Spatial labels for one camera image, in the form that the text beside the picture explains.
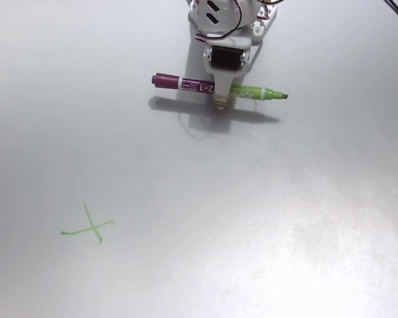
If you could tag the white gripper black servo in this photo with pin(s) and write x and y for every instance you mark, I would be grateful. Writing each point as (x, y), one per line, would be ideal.
(224, 59)

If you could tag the green and purple marker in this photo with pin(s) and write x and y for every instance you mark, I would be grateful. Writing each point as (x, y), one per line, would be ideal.
(166, 81)

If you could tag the tan rubber band wrap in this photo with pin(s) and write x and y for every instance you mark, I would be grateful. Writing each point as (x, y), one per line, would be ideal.
(221, 102)

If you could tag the green drawn X mark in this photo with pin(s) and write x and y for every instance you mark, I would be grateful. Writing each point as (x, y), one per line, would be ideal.
(93, 227)

